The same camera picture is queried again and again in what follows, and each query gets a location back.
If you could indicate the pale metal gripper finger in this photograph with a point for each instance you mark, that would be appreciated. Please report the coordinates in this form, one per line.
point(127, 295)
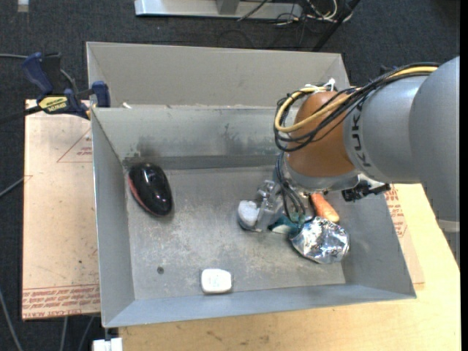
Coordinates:
point(276, 210)
point(264, 210)

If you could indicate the white crumpled lump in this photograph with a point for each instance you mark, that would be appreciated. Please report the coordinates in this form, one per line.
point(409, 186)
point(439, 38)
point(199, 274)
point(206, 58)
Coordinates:
point(248, 213)

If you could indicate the teal and white flat thing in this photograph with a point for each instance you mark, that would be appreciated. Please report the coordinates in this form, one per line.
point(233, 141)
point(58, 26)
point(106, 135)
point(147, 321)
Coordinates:
point(283, 228)

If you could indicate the orange toy carrot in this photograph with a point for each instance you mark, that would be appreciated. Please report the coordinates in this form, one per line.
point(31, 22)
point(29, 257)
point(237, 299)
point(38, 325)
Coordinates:
point(325, 207)

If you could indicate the grey metal bin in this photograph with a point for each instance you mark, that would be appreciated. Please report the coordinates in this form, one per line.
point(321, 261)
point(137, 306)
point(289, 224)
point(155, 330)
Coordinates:
point(219, 240)

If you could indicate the crumpled silver foil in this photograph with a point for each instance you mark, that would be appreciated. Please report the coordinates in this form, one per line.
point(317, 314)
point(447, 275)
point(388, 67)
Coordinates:
point(321, 241)

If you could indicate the white rounded flat block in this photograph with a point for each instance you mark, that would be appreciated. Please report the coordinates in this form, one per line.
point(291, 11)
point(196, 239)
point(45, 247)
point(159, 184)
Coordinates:
point(216, 281)

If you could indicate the black computer mouse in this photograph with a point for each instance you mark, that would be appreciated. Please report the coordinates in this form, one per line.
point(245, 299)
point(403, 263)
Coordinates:
point(150, 190)

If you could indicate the brown cardboard board red print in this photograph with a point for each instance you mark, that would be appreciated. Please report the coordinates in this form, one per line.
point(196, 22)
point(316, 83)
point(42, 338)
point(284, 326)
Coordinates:
point(55, 203)

